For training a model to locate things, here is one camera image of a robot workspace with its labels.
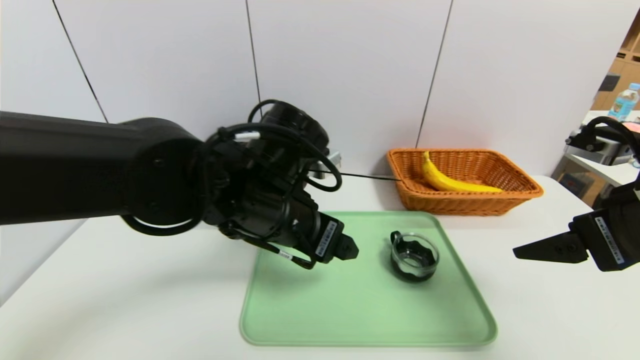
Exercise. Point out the white side table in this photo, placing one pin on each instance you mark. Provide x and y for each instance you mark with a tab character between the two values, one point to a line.
600	172

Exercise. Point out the glass cup with black holder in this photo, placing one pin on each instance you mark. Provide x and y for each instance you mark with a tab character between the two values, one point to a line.
414	273

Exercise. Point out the wooden shelf unit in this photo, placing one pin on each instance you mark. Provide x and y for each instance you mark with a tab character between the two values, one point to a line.
627	65

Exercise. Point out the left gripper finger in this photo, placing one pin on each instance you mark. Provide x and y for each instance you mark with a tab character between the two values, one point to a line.
346	248

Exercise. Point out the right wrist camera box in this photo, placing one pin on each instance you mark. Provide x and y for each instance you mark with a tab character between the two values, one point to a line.
612	150

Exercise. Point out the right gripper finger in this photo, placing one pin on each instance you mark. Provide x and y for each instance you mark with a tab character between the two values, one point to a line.
555	248

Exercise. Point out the clear plastic water bottle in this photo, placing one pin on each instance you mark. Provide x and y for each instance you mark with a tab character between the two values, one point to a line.
625	102

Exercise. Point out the yellow banana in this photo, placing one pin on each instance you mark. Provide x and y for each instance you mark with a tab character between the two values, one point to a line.
440	182

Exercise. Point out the green plastic tray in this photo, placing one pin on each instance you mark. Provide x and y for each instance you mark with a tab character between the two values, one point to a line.
375	310

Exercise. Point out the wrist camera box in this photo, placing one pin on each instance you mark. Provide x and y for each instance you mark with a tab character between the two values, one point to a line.
335	161
612	150

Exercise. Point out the orange wicker basket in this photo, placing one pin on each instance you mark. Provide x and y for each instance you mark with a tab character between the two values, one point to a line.
475	205

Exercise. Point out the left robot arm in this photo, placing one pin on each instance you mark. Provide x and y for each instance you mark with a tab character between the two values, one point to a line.
100	165

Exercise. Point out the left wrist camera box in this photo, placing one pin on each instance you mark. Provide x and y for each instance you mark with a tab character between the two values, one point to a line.
335	161

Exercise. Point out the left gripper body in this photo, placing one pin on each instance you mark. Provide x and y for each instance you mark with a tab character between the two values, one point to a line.
327	239

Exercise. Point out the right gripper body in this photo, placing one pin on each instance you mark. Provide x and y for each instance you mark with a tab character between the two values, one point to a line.
604	241

